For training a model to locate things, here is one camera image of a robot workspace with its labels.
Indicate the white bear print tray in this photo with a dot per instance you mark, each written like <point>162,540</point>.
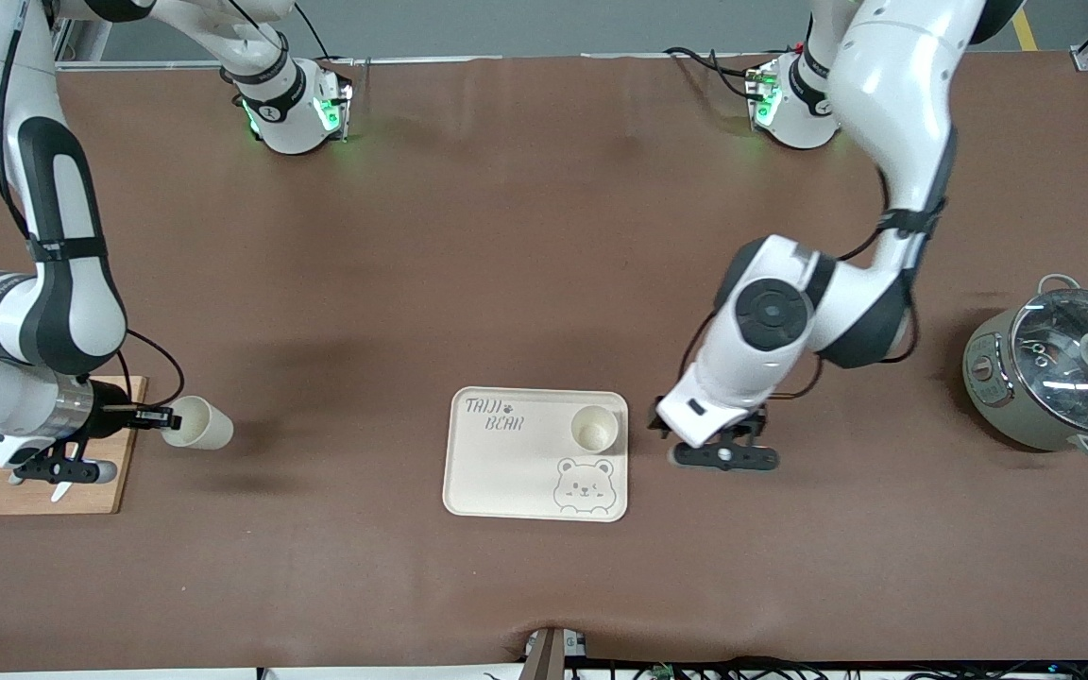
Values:
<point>506,472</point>

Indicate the brown table mat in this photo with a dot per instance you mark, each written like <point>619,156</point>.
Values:
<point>544,236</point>

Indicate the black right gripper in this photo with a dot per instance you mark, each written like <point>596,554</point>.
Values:
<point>109,418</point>

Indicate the green electric cooking pot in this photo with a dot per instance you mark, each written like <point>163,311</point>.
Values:
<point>997,406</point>

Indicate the white paper cup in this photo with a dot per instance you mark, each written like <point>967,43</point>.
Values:
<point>594,430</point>
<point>204,425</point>

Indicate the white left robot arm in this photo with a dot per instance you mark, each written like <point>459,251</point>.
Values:
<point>893,94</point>

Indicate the grey camera bracket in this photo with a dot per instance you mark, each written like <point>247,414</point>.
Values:
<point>549,656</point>

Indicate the glass pot lid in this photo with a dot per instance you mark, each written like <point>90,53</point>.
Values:
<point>1063,349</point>

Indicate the white plastic knife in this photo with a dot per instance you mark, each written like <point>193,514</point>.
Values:
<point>59,493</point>

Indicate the bamboo cutting board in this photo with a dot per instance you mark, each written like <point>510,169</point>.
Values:
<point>91,501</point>

